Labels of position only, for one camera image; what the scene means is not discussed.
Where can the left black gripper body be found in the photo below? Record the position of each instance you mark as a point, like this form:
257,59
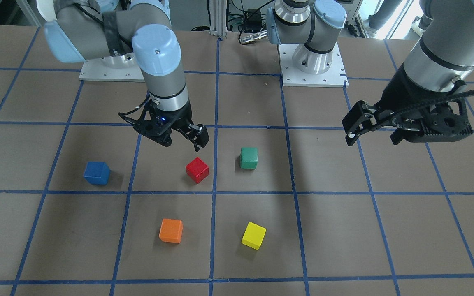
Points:
395,91

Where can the black power adapter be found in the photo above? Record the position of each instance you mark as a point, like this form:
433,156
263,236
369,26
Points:
252,22

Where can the yellow block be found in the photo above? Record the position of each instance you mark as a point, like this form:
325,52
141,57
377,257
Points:
253,236

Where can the red block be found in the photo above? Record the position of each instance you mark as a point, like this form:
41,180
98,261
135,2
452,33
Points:
197,169

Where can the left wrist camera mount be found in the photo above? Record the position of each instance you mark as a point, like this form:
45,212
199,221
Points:
445,122

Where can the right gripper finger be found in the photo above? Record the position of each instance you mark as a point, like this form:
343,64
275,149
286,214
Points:
197,134
166,142

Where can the orange block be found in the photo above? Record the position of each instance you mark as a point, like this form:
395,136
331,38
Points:
171,230

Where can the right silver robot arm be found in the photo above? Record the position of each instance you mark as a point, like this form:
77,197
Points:
82,31

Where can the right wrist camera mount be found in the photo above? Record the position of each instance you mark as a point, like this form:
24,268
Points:
141,125

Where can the green block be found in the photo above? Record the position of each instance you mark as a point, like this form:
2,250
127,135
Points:
248,158

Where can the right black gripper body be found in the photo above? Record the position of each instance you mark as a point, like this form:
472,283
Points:
180,120

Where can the silver metal connector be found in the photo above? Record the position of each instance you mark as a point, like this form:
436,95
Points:
245,40

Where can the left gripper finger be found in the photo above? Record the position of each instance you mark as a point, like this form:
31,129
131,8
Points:
397,136
363,118

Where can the aluminium frame post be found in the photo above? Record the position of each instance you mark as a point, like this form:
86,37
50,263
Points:
218,17

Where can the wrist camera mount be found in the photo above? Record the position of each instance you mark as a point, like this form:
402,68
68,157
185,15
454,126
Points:
141,125
445,122

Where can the blue block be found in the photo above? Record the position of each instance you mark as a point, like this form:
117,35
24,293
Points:
97,173

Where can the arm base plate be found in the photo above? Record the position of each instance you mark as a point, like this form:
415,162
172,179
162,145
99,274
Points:
122,68
302,68

